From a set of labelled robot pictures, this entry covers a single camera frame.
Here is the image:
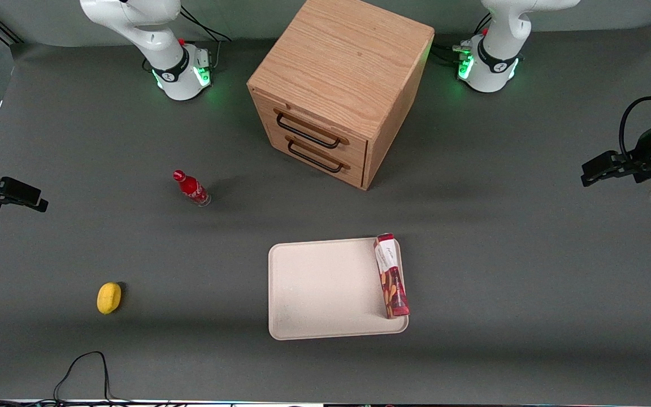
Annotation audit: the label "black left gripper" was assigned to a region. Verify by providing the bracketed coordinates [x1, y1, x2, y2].
[581, 118, 651, 187]

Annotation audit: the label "red cookie box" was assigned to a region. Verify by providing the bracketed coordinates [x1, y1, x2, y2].
[373, 232, 411, 318]

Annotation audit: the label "beige rectangular tray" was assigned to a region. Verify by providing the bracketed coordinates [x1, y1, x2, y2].
[268, 236, 409, 341]

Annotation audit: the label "yellow lemon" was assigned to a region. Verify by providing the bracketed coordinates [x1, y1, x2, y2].
[97, 282, 123, 315]

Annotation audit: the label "red cola bottle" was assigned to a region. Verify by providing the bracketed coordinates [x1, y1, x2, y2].
[172, 170, 212, 208]

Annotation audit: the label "wooden drawer front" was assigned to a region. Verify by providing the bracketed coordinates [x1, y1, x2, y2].
[263, 122, 368, 190]
[252, 93, 368, 167]

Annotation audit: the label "wooden two-drawer cabinet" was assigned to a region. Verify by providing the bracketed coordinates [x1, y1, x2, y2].
[246, 0, 435, 191]

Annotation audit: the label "black metal frame rail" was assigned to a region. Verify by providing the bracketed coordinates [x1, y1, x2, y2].
[0, 10, 24, 45]

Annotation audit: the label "black looped table cable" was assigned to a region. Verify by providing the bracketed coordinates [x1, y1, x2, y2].
[53, 351, 115, 405]

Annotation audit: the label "black arm base cables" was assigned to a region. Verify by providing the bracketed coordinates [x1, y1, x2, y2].
[179, 6, 233, 71]
[432, 12, 493, 64]

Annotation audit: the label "black wire drawer handle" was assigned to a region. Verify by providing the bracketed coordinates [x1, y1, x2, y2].
[276, 112, 342, 149]
[287, 140, 344, 174]

